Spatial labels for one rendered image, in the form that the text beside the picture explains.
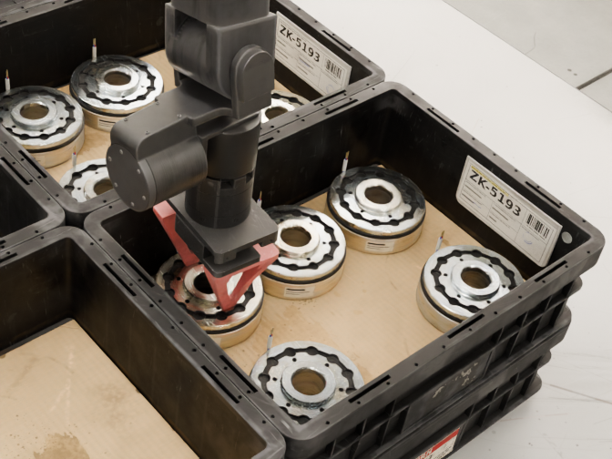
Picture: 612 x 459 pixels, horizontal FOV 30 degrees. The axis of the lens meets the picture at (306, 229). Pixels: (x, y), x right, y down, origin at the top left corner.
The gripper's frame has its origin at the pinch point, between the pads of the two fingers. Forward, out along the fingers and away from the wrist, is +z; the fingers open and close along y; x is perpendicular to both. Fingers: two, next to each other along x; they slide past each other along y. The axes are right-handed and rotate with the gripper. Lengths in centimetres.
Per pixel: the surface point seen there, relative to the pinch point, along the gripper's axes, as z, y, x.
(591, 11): 87, -102, 197
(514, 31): 87, -104, 169
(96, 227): -6.0, -5.5, -8.8
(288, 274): 0.9, 2.5, 7.2
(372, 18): 17, -47, 60
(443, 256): 1.0, 7.9, 22.3
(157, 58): 3.9, -36.5, 16.1
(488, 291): 0.5, 14.1, 22.6
